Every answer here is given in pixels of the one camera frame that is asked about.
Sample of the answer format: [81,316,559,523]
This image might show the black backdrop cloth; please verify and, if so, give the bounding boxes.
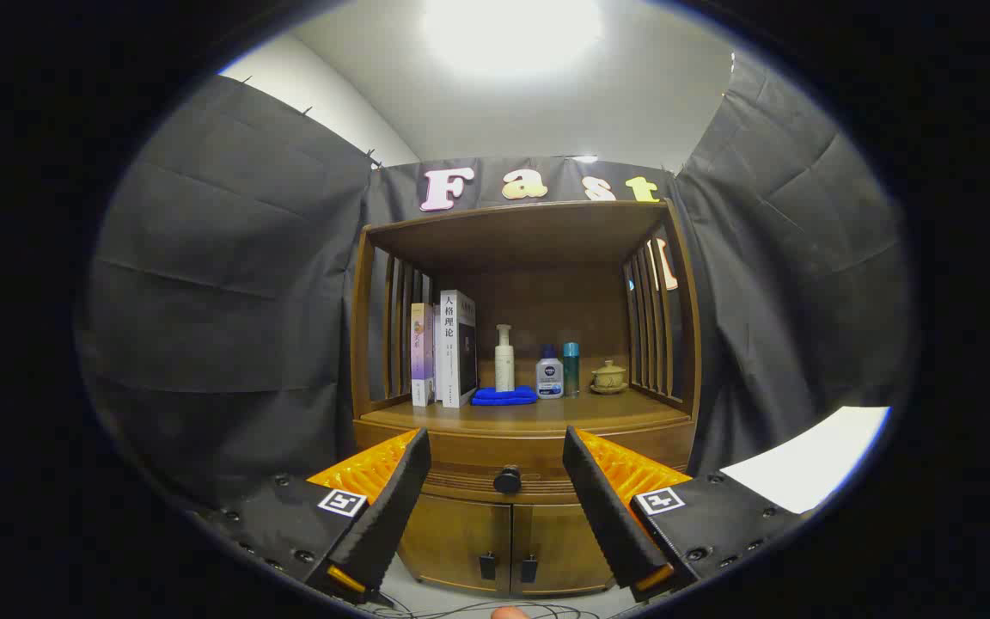
[74,52,917,517]

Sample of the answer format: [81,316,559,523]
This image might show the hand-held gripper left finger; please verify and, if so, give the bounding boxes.
[190,427,432,603]

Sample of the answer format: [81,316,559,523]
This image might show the wooden cabinet door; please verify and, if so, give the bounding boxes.
[510,503,617,597]
[398,494,513,597]

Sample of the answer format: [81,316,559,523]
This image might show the white pump bottle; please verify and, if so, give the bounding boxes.
[495,324,516,393]

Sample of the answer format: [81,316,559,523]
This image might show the brown wooden drawer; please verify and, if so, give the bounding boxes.
[355,419,696,505]

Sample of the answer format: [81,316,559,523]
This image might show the brown wooden cabinet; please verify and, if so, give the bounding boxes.
[349,199,704,598]

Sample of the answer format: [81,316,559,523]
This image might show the white flat surface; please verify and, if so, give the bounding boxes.
[718,406,891,515]

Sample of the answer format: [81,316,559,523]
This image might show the white bottle with blue cap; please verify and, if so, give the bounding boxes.
[535,345,565,400]

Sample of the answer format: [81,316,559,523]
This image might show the blue folded cloth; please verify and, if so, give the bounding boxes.
[470,385,540,407]

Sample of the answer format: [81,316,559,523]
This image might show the black floor cables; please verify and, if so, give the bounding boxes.
[357,593,633,619]

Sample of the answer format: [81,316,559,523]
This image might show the purple and white book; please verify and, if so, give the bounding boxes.
[410,302,437,408]

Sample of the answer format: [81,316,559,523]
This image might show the brown wooden countertop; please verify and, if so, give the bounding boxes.
[360,378,692,436]

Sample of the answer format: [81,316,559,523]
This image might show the thick white book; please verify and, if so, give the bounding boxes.
[434,290,478,409]

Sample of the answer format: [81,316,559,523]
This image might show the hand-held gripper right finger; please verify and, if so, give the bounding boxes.
[562,426,810,603]

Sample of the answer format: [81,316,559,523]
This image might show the beige lidded ceramic teacup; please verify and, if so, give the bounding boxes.
[590,359,629,395]

